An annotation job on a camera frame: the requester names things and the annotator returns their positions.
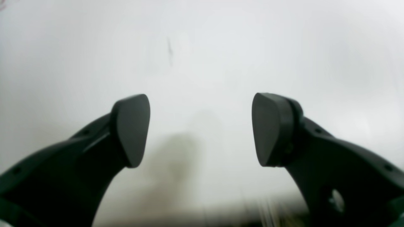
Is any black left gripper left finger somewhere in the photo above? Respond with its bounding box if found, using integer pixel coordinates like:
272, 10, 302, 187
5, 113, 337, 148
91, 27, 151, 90
1, 94, 151, 227

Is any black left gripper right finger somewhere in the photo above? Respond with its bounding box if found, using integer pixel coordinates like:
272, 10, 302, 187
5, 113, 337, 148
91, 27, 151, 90
252, 92, 404, 227

